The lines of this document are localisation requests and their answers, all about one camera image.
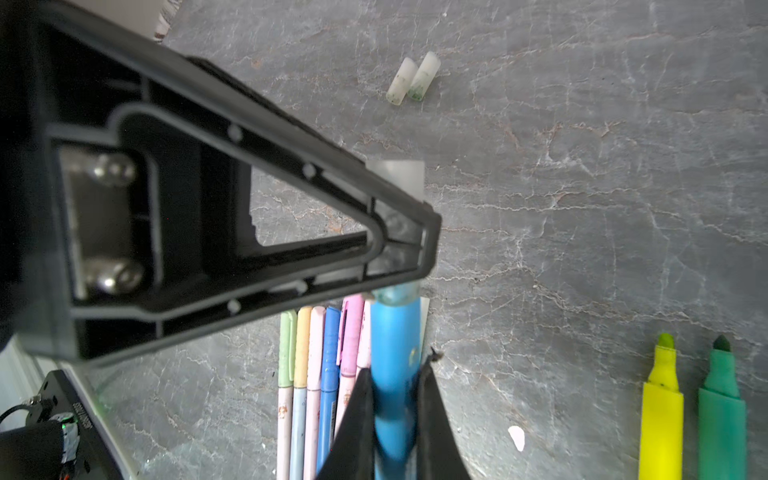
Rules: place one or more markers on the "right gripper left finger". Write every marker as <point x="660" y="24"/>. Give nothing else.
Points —
<point x="352" y="455"/>

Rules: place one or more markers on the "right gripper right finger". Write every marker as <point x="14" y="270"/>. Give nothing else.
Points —
<point x="437" y="454"/>

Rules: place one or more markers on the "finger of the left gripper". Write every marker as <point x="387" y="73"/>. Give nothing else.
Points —
<point x="148" y="198"/>

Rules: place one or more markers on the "blue highlighter marker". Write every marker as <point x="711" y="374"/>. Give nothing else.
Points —
<point x="395" y="361"/>

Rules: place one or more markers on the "yellow highlighter marker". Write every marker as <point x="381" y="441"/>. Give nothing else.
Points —
<point x="662" y="417"/>

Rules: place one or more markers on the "green highlighter marker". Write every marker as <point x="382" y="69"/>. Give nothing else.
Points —
<point x="722" y="432"/>

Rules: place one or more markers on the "clear green marker cap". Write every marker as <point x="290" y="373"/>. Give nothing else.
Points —
<point x="424" y="76"/>

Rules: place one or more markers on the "pink speckled pen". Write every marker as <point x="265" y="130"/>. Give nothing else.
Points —
<point x="364" y="346"/>

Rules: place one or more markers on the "purple cap pink pen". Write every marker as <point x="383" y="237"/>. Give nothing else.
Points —
<point x="347" y="352"/>

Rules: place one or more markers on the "tan cap blue pen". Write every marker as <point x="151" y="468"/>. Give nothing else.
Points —
<point x="302" y="341"/>

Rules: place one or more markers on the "black white pen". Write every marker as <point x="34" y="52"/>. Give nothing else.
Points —
<point x="424" y="308"/>

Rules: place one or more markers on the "white paper scrap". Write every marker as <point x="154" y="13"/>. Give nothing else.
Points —
<point x="518" y="437"/>

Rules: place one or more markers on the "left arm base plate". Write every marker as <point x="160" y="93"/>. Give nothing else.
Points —
<point x="95" y="457"/>

